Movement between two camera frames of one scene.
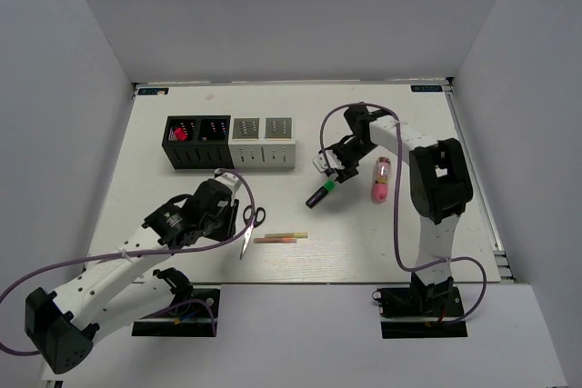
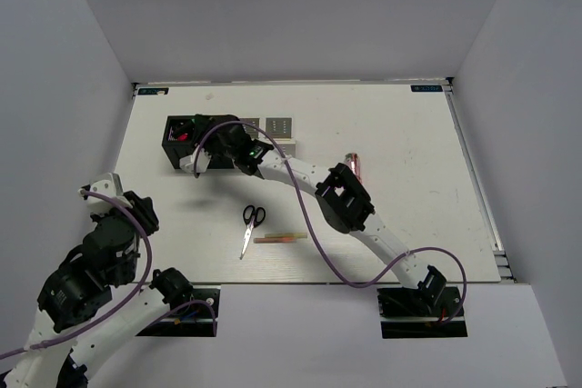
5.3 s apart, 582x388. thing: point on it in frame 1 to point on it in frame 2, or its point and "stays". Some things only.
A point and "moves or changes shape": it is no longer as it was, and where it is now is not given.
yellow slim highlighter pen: (298, 234) stays
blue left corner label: (152, 91) stays
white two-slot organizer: (262, 142) stays
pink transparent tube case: (380, 189) moves or changes shape
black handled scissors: (252, 218) stays
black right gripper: (349, 171) to (205, 143)
